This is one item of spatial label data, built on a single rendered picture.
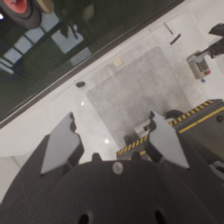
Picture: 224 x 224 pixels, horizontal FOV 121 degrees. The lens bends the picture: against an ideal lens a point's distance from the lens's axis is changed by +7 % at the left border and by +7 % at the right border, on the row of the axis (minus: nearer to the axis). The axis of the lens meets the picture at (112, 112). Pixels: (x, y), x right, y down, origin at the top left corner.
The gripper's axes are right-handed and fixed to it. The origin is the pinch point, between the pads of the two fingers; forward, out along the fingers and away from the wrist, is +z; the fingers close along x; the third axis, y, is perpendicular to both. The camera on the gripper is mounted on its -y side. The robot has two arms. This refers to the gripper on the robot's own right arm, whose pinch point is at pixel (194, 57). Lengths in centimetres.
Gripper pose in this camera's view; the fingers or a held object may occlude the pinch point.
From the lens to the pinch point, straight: 92.2
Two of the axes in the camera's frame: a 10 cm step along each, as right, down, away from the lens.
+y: 5.2, 8.5, 0.7
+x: 8.5, -5.2, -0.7
